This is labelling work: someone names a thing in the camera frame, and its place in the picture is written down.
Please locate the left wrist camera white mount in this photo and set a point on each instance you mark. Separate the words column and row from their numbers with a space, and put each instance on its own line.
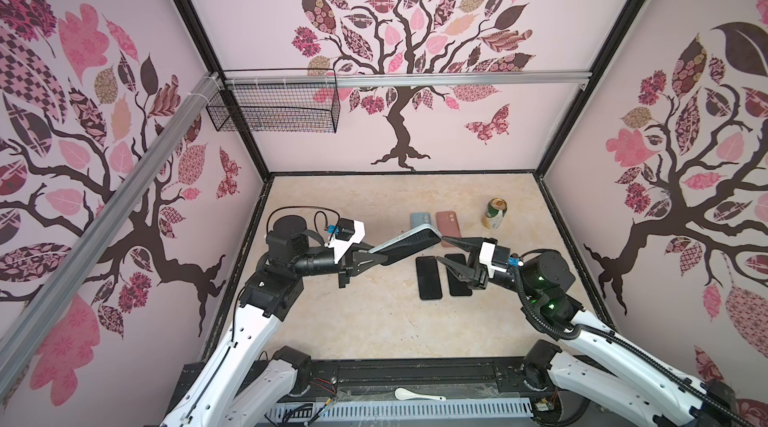
column 343, row 235

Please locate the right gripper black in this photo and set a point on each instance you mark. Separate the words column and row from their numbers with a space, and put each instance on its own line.
column 477, row 268

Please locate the black phone white case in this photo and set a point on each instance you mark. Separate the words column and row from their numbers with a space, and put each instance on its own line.
column 407, row 244

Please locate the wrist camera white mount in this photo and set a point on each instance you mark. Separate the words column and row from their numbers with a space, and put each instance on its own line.
column 496, row 259
column 343, row 235

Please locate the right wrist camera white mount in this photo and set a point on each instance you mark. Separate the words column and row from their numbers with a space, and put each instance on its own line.
column 496, row 259

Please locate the pink phone case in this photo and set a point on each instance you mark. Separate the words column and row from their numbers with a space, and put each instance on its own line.
column 448, row 226

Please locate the green beverage can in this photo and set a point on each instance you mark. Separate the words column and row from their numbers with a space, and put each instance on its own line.
column 495, row 212

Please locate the aluminium bar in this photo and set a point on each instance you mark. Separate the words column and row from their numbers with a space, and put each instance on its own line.
column 406, row 80
column 29, row 330

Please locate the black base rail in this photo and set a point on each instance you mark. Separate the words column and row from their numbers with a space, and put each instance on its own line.
column 481, row 377

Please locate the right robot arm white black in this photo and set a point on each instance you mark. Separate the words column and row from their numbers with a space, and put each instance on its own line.
column 582, row 354

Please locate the black wire basket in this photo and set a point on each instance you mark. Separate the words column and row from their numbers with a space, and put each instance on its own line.
column 285, row 100

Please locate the aluminium bar back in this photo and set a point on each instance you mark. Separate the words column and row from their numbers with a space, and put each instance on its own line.
column 406, row 80

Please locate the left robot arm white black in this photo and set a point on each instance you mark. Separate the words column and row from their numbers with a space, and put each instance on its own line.
column 220, row 396

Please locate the white slotted cable duct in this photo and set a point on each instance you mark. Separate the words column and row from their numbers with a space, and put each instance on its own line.
column 356, row 412

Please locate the white plastic spoon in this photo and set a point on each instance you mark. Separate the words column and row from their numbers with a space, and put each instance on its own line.
column 404, row 394

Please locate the aluminium bar left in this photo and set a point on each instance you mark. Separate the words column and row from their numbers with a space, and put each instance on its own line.
column 29, row 330

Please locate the black phone clear case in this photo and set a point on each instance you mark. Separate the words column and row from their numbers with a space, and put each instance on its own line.
column 428, row 279

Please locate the black smartphone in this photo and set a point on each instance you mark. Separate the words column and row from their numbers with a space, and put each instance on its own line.
column 457, row 288

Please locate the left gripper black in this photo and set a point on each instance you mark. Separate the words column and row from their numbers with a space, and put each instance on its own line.
column 352, row 267

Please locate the light blue phone case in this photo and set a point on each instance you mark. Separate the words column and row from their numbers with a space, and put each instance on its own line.
column 420, row 218

